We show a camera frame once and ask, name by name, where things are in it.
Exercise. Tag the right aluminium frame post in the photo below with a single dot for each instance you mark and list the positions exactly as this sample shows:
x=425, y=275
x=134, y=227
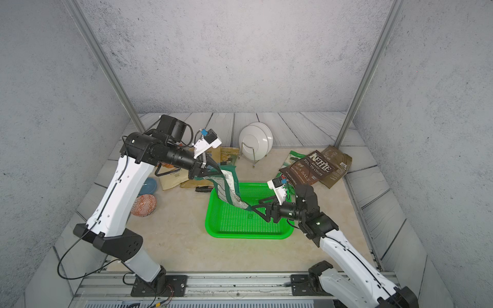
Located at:
x=377, y=53

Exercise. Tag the left aluminium frame post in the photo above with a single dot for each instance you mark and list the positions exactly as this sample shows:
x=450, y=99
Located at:
x=94, y=45

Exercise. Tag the white plate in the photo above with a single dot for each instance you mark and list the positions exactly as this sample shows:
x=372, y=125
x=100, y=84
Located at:
x=256, y=133

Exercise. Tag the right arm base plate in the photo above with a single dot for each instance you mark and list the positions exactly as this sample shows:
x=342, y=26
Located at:
x=305, y=285

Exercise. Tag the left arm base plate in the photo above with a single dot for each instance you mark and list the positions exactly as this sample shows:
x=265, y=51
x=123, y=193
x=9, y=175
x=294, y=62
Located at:
x=162, y=286

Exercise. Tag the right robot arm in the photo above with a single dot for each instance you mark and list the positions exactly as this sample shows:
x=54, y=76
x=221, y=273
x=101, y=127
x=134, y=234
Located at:
x=361, y=285

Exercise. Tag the wire plate rack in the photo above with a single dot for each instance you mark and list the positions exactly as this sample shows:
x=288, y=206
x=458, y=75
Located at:
x=253, y=153

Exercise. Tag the aluminium front rail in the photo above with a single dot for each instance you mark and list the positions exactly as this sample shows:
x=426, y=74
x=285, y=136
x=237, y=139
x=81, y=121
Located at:
x=113, y=289

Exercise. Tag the red beige chips bag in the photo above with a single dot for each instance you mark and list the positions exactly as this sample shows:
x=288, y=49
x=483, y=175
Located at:
x=172, y=176

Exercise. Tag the aluminium frame post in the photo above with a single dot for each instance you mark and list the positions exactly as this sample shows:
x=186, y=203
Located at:
x=94, y=45
x=377, y=53

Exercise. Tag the brown Kettle chips bag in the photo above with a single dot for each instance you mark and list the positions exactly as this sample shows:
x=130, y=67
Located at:
x=308, y=170

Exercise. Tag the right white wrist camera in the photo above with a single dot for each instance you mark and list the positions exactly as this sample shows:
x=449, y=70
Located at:
x=278, y=185

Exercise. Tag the green Chulo cassava chips bag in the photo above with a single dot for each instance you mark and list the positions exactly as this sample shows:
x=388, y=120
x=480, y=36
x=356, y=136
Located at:
x=292, y=157

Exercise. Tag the blue bowl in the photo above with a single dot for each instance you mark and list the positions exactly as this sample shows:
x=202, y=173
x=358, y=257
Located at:
x=149, y=187

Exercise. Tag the tan green chips bag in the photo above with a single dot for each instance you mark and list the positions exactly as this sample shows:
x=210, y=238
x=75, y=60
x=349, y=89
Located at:
x=229, y=156

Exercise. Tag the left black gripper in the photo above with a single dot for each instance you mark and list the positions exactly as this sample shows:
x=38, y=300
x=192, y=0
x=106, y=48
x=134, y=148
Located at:
x=201, y=162

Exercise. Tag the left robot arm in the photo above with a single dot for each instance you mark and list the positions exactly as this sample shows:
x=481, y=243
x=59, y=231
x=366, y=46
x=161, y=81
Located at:
x=143, y=154

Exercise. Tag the green plastic basket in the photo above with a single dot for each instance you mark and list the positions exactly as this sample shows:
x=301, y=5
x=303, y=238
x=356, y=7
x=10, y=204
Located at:
x=226, y=221

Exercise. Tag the dark green chips bag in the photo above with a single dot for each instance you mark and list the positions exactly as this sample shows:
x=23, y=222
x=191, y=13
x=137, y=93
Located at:
x=227, y=187

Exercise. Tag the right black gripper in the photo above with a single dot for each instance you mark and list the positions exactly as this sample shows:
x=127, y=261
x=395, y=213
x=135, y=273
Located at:
x=275, y=208

